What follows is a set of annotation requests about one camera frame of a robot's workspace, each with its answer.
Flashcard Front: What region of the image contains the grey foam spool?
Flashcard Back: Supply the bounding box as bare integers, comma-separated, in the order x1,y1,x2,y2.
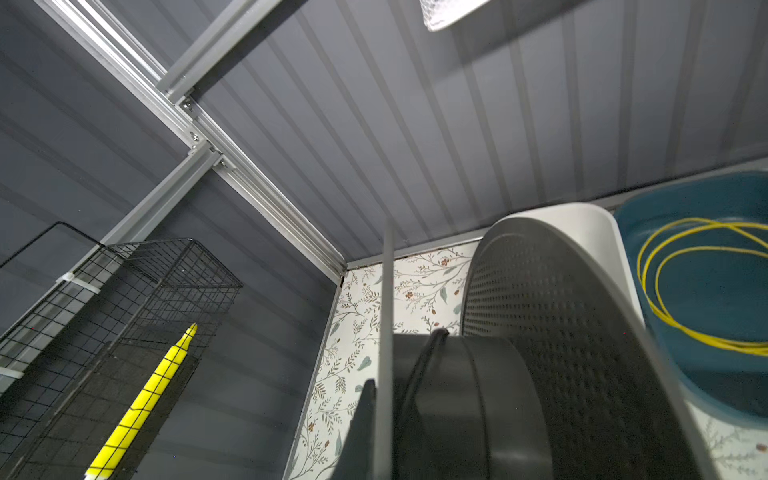
370,217,717,479

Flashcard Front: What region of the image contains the black wire basket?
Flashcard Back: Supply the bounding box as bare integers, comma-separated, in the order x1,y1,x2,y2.
1,238,242,479

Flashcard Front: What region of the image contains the white wire mesh basket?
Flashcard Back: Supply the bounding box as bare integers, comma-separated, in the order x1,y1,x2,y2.
419,0,489,32

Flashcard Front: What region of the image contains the yellow cable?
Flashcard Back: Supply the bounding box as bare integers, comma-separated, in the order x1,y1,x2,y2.
635,217,768,358

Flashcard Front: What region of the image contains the white plastic bin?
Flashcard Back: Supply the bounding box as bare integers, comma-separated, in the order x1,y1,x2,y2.
494,202,645,327

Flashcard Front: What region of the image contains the yellow strip in basket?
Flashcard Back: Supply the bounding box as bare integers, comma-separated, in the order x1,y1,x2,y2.
84,323,198,479

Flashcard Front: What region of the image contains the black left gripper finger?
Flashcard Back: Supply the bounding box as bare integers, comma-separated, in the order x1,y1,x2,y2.
331,379,376,480

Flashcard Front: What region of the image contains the teal plastic bin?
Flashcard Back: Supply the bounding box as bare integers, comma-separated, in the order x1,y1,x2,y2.
614,171,767,428

